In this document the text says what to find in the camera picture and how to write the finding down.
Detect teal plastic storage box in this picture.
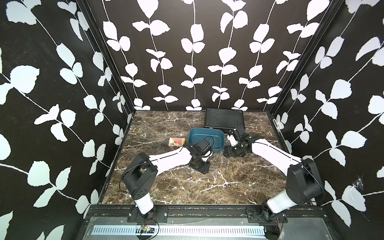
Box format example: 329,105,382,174
188,128,226,153

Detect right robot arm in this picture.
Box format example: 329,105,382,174
224,134,325,222

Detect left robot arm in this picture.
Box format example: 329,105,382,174
121,140,213,219

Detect small card box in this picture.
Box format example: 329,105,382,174
169,138,186,149

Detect white perforated strip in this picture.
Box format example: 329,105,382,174
91,225,266,238

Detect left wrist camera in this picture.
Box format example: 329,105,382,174
196,139,213,160

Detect black front mounting rail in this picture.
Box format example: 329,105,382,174
85,205,326,225

